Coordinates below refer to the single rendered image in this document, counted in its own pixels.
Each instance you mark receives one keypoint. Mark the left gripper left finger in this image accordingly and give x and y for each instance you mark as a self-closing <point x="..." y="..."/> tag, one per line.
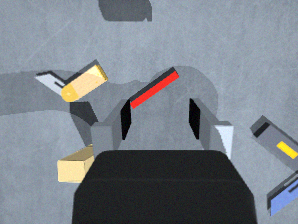
<point x="107" y="135"/>

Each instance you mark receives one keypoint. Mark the red flat bar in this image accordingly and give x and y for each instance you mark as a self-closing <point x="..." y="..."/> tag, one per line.
<point x="154" y="89"/>

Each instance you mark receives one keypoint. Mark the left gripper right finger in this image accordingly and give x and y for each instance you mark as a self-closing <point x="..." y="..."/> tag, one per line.
<point x="212" y="133"/>

